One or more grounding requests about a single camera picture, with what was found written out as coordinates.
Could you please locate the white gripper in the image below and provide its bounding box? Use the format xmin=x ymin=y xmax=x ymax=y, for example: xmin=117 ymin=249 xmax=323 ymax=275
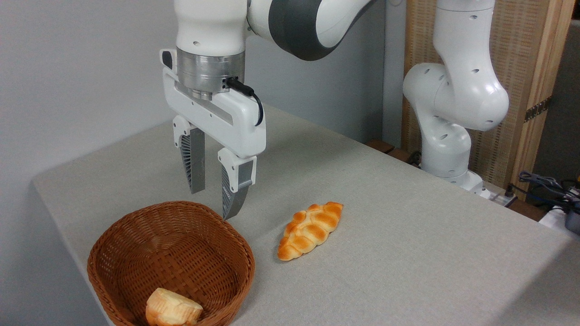
xmin=160 ymin=49 xmax=266 ymax=221

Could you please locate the braided golden bread loaf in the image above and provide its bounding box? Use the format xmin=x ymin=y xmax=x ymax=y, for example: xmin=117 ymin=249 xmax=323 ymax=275
xmin=277 ymin=201 xmax=344 ymax=261

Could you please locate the brown wicker basket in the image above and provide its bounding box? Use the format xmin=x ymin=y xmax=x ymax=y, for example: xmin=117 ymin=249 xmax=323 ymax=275
xmin=87 ymin=201 xmax=256 ymax=326

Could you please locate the small pale bread roll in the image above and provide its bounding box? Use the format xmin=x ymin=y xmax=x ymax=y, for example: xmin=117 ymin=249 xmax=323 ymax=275
xmin=145 ymin=288 xmax=203 ymax=326

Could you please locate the brown wooden ledge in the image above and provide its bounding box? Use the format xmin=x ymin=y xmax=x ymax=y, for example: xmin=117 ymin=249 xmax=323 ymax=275
xmin=365 ymin=139 xmax=422 ymax=168

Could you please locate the bamboo folding screen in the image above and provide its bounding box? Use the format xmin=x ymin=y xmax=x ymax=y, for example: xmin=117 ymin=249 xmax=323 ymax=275
xmin=401 ymin=0 xmax=576 ymax=202

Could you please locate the dark metal screen hinge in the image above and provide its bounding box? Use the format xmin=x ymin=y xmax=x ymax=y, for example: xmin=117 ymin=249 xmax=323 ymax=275
xmin=524 ymin=96 xmax=552 ymax=123

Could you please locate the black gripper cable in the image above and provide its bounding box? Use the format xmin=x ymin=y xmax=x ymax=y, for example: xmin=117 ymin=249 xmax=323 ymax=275
xmin=225 ymin=77 xmax=264 ymax=127

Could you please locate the bundle of dark cables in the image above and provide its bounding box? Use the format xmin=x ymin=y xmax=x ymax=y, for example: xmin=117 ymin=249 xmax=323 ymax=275
xmin=518 ymin=171 xmax=580 ymax=209

